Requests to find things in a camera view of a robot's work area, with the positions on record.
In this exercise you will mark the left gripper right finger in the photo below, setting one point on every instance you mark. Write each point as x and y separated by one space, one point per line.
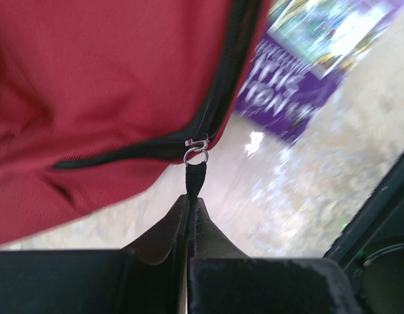
222 279

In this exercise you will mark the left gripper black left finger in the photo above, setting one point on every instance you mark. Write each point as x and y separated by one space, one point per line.
145 276

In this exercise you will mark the red student backpack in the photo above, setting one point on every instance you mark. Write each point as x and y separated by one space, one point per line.
97 98

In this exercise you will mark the purple book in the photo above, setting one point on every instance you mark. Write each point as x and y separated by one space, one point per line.
307 50

